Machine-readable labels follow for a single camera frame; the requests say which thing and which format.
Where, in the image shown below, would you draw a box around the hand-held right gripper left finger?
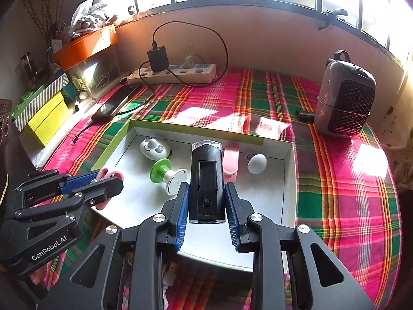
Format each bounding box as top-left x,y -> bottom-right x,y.
37,182 -> 191,310

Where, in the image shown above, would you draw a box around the dried branches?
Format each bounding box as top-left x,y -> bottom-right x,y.
22,0 -> 70,49

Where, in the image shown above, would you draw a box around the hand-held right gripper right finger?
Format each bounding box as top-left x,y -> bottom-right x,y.
225,182 -> 376,310

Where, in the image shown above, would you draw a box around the cream spotted curtain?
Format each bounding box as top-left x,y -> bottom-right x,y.
381,55 -> 413,191

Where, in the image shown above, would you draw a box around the green-edged white cardboard box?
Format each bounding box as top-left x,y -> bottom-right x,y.
90,119 -> 297,272

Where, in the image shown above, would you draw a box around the thin black usb cable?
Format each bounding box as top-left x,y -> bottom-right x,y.
72,116 -> 97,144

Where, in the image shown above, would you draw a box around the glass jar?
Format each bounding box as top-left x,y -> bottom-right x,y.
21,53 -> 36,84

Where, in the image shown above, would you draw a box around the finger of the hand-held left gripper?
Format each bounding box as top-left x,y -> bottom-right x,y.
14,169 -> 100,207
14,177 -> 124,230

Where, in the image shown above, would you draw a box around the black phone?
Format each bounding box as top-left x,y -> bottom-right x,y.
91,84 -> 138,123

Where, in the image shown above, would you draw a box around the teal cartoon box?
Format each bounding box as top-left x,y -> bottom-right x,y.
66,79 -> 87,99

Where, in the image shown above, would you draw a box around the pink plastic clip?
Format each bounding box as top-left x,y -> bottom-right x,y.
223,142 -> 240,183

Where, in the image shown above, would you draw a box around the pink green plaid blanket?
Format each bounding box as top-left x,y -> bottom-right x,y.
30,66 -> 404,310

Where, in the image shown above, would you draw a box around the black bike light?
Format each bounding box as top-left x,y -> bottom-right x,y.
188,139 -> 225,225

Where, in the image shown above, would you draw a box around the black charger cable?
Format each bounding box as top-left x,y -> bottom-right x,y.
139,22 -> 229,96

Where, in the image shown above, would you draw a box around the pink ring gadget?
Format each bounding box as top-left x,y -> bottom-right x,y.
89,168 -> 125,210

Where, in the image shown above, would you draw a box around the green and white roller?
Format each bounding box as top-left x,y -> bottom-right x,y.
150,158 -> 188,196

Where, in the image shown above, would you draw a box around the orange planter box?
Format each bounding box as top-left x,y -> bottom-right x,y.
52,27 -> 118,72

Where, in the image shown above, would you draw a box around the white egg-shaped gadget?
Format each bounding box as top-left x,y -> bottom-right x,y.
247,153 -> 268,175

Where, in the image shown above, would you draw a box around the black window handle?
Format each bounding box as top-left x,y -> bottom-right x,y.
318,9 -> 348,30

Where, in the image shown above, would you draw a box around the pale plant in planter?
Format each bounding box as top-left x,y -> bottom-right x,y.
69,0 -> 117,37

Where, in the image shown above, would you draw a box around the grey portable fan heater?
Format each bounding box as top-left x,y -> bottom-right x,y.
314,50 -> 377,138

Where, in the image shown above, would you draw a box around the white power strip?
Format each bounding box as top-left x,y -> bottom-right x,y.
127,64 -> 217,86

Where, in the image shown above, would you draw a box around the white bear-shaped massager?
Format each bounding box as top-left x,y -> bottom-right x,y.
140,138 -> 171,160

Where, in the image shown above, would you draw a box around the green white striped box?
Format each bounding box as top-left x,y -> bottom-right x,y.
13,73 -> 70,133

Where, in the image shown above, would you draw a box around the black charger adapter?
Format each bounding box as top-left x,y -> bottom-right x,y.
147,46 -> 169,72

